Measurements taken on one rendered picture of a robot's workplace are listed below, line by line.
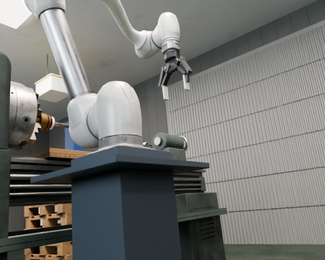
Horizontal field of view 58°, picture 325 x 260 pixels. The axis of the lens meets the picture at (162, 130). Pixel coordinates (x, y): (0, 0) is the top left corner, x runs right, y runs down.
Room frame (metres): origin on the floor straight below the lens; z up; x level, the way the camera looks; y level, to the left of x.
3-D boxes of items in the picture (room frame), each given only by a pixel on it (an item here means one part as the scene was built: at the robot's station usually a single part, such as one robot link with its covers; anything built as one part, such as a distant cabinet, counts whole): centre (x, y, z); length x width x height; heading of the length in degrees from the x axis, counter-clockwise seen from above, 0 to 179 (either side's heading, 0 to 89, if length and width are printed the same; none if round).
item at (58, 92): (4.02, 1.55, 2.45); 0.46 x 0.37 x 0.24; 51
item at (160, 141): (2.22, -0.04, 1.01); 0.30 x 0.20 x 0.29; 142
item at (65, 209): (4.48, 1.29, 0.49); 1.39 x 0.95 x 0.98; 145
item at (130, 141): (1.04, 0.14, 0.83); 0.22 x 0.18 x 0.06; 141
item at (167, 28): (1.28, -0.07, 1.45); 0.13 x 0.11 x 0.16; 41
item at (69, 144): (1.54, 0.48, 1.00); 0.08 x 0.06 x 0.23; 52
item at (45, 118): (1.39, 0.60, 1.08); 0.09 x 0.09 x 0.09; 52
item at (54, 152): (1.47, 0.54, 0.88); 0.36 x 0.30 x 0.04; 52
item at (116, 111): (1.03, 0.16, 0.97); 0.18 x 0.16 x 0.22; 41
